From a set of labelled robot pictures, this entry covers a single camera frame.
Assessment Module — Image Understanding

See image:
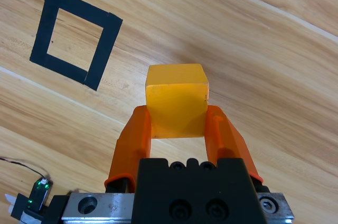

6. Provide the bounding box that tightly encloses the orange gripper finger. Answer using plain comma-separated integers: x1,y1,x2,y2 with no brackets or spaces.
204,104,270,194
105,105,153,193

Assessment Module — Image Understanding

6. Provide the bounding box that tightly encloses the yellow wooden block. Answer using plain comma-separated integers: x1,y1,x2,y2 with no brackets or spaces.
145,63,211,139

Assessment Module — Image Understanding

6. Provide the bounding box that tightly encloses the small green circuit board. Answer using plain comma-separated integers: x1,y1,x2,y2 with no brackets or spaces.
27,178,53,211

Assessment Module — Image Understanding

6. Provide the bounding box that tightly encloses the grey tape strip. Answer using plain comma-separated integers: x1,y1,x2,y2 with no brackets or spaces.
20,209,50,224

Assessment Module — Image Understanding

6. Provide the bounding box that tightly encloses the black tape patch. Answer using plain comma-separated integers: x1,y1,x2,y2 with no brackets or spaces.
10,193,32,220

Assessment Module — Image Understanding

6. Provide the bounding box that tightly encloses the white paper tag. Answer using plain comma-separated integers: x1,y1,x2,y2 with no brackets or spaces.
4,193,17,213

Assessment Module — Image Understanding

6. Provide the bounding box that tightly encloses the black tape square outline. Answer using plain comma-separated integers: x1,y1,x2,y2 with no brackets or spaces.
29,0,124,92

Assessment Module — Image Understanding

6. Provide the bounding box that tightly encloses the thin black board wire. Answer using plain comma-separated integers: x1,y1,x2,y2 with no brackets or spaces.
0,156,48,181

